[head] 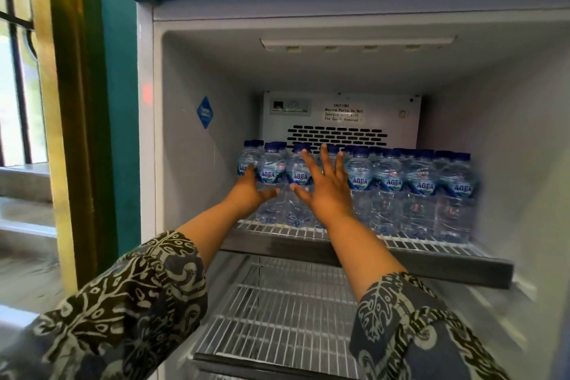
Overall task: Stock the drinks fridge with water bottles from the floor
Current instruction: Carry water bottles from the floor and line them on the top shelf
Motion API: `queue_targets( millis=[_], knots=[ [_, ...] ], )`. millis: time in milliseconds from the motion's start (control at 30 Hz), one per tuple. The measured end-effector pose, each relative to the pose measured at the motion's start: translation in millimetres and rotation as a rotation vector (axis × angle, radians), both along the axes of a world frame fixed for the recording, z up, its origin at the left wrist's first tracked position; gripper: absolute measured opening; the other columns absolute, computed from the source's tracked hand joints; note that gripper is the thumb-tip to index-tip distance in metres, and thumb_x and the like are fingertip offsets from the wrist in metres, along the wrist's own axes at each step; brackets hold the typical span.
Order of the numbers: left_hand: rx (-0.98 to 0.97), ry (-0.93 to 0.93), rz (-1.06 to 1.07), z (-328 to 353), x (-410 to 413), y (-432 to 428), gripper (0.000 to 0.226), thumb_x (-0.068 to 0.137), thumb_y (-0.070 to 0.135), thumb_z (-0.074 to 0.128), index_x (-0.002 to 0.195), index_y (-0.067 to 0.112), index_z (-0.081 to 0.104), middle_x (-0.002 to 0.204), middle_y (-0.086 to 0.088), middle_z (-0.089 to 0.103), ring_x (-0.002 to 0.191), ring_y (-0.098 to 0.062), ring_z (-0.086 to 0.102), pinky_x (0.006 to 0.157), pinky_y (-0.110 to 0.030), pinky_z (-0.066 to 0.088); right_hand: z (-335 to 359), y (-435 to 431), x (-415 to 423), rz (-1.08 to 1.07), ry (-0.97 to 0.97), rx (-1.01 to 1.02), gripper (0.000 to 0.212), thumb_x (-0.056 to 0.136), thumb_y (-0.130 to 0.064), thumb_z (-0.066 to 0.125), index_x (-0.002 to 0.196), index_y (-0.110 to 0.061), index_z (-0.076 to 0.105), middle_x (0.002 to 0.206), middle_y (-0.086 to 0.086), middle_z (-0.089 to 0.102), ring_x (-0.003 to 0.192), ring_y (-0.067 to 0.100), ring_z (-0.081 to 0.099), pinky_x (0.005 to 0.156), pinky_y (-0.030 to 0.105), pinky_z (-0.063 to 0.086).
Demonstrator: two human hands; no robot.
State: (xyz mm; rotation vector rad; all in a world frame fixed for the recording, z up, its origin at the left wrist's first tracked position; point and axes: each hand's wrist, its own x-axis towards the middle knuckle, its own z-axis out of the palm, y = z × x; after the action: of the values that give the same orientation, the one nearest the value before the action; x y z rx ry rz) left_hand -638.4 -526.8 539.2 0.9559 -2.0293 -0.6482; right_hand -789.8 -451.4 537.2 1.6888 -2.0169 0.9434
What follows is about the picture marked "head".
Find golden wooden window frame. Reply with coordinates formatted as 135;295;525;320
27;0;117;297

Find black window bars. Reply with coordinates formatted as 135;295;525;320
0;0;38;167

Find patterned batik left sleeve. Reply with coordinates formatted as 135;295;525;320
0;230;209;380

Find person's right hand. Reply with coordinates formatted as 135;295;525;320
290;144;356;228

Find person's left hand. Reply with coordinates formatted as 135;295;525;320
224;164;281;220

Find patterned batik right sleeve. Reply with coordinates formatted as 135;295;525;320
349;272;510;380

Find person's left forearm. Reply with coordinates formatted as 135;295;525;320
175;202;250;272

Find white vented fan cover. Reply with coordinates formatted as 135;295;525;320
260;91;422;154

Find white wire refrigerator shelf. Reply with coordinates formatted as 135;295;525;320
191;255;362;380

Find row of small water bottles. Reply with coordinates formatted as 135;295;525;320
236;140;479;244

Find white display refrigerator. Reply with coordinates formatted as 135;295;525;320
137;0;570;380

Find wire shelf with grey edge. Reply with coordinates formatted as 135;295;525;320
220;218;516;290

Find patterned batik sleeve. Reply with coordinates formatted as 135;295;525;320
349;272;510;380
0;230;209;380

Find person's right forearm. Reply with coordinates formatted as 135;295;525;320
322;214;409;303

